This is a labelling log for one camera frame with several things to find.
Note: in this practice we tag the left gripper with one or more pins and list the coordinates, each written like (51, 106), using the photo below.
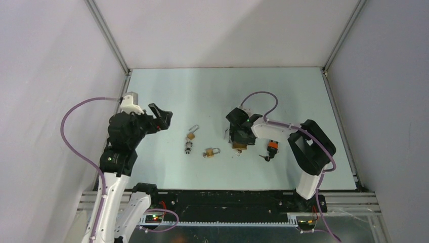
(157, 124)

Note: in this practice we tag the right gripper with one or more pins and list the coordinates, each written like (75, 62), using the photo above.
(233, 136)

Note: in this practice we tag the large brass padlock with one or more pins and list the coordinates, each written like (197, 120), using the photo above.
(235, 145)

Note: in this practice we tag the orange black padlock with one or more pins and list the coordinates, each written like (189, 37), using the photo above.
(272, 150)

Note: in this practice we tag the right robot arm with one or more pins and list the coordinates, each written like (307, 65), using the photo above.
(311, 147)

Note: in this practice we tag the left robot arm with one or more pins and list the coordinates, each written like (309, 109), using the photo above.
(125, 132)

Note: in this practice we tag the small closed brass padlock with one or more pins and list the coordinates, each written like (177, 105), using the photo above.
(210, 152)

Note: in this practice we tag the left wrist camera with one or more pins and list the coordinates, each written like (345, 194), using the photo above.
(129, 104)

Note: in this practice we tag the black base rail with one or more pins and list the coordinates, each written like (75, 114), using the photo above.
(237, 206)

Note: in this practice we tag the left aluminium frame post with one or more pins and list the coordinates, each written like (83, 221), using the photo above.
(107, 34)

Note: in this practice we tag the aluminium frame post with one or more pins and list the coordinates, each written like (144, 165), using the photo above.
(358, 8)
(107, 34)

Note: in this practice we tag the right aluminium frame post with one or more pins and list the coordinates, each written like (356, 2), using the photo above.
(358, 8)

